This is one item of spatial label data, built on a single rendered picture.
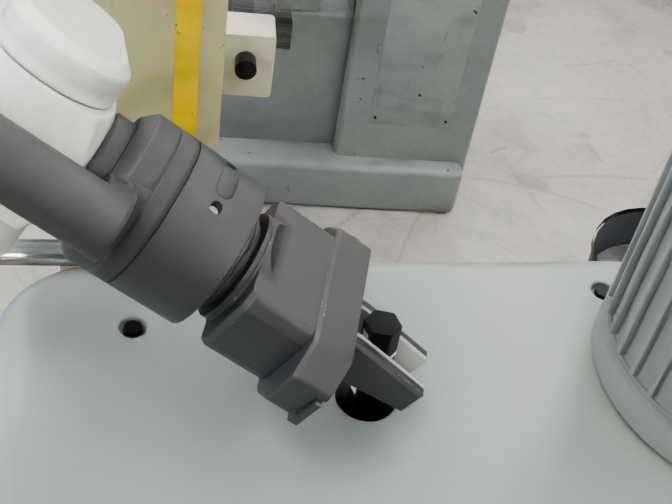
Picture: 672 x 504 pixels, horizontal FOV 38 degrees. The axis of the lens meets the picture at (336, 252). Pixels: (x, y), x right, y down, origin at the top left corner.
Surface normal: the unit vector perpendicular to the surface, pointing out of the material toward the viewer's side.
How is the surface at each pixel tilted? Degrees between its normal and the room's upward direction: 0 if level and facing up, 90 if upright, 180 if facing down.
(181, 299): 89
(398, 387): 90
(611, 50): 0
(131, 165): 28
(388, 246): 0
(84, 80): 84
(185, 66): 90
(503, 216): 0
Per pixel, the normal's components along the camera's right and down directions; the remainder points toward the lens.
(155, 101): 0.15, 0.68
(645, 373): -0.91, 0.17
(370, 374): -0.14, 0.65
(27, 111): 0.11, 0.40
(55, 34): 0.39, -0.34
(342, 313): 0.61, -0.55
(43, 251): 0.14, -0.74
